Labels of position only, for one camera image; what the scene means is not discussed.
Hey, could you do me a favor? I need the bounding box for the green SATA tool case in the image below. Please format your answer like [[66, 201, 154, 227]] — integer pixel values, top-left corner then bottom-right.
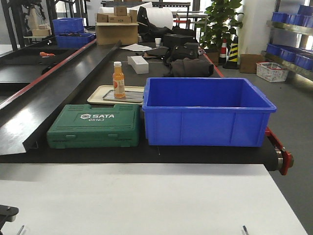
[[46, 104, 140, 149]]

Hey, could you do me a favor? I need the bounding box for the brown cardboard box floor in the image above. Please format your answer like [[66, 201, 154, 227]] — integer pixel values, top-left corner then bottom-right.
[[239, 54, 265, 74]]

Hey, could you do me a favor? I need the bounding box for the orange juice bottle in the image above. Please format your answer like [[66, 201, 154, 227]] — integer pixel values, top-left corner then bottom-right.
[[112, 61, 126, 98]]

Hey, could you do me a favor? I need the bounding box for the beige plastic tray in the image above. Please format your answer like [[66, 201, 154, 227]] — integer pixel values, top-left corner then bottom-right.
[[87, 85, 144, 105]]

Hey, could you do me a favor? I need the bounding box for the red white traffic cone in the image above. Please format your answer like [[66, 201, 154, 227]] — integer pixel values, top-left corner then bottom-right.
[[219, 38, 227, 65]]

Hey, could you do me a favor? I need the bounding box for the white rectangular box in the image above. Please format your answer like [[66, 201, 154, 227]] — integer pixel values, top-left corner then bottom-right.
[[127, 56, 149, 74]]

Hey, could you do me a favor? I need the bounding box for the yellow black traffic cone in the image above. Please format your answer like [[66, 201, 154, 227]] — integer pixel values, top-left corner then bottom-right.
[[223, 36, 239, 70]]

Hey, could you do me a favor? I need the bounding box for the white paper cup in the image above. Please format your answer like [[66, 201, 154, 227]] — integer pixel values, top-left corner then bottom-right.
[[155, 38, 161, 47]]

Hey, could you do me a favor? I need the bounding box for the blue crate on conveyor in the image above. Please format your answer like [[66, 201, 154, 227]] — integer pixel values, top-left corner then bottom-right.
[[55, 33, 95, 48]]

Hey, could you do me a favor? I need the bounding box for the cross screwdriver green handle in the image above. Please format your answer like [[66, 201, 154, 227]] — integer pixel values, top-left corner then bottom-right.
[[17, 225, 26, 235]]

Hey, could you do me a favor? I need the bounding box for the white red plastic basket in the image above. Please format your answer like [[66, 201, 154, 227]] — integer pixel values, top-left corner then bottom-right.
[[256, 62, 289, 83]]

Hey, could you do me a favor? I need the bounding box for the orange handled tool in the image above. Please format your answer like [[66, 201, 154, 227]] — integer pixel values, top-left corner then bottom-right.
[[39, 51, 55, 57]]

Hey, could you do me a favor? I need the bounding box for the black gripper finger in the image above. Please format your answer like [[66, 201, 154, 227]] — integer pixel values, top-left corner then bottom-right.
[[0, 205, 19, 229]]

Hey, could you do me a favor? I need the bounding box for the grey metal tray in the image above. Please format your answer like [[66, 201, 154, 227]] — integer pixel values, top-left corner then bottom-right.
[[102, 90, 143, 103]]

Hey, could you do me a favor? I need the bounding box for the black bag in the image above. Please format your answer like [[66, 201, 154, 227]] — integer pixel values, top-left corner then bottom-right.
[[163, 43, 199, 66]]

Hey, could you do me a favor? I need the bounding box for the dark brown cloth bundle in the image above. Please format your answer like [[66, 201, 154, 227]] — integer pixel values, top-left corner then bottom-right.
[[164, 58, 214, 77]]

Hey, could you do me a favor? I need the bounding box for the green potted plant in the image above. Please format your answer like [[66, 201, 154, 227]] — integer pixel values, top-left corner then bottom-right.
[[195, 0, 244, 50]]

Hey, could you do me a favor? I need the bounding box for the large blue plastic bin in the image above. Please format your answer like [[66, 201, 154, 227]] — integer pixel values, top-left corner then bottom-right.
[[142, 77, 276, 147]]

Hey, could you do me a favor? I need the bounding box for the large cardboard box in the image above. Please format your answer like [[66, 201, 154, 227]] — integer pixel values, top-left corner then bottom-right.
[[96, 23, 138, 46]]

